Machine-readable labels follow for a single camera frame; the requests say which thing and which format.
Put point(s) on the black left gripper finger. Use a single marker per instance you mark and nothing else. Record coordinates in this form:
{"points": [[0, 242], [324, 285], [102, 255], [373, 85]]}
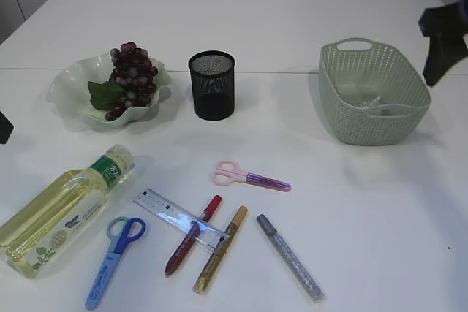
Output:
{"points": [[6, 129]]}

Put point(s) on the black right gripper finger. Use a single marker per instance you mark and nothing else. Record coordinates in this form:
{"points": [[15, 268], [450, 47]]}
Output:
{"points": [[446, 28]]}

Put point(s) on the yellow tea bottle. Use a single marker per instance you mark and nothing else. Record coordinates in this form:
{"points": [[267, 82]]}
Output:
{"points": [[41, 230]]}

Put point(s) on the clear plastic sheet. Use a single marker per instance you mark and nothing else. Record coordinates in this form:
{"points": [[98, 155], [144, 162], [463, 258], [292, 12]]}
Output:
{"points": [[371, 103]]}

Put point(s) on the purple grape bunch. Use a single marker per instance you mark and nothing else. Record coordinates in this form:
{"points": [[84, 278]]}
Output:
{"points": [[130, 84]]}

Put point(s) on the pink purple capped scissors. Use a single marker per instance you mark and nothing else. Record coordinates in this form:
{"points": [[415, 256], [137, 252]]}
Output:
{"points": [[228, 171]]}

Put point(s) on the pale green wavy plate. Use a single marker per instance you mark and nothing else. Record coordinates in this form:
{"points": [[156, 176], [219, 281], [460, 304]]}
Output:
{"points": [[70, 94]]}

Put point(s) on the green woven plastic basket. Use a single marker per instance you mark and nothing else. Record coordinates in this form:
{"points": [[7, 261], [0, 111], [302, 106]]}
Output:
{"points": [[347, 77]]}

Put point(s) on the black mesh pen holder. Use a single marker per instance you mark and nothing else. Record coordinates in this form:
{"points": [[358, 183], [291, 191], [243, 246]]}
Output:
{"points": [[213, 84]]}

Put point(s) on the red glitter pen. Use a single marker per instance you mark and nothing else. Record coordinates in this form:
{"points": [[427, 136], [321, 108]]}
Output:
{"points": [[185, 246]]}

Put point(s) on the clear plastic ruler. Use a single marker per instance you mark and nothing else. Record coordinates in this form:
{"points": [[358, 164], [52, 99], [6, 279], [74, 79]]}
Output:
{"points": [[181, 219]]}

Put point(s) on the gold glitter pen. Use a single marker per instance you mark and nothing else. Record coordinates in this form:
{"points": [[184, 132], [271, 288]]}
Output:
{"points": [[207, 273]]}

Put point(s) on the silver glitter pen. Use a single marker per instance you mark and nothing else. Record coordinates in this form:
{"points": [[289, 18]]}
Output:
{"points": [[303, 276]]}

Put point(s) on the blue capped scissors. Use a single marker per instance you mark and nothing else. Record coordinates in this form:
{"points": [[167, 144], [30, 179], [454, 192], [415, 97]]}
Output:
{"points": [[121, 231]]}

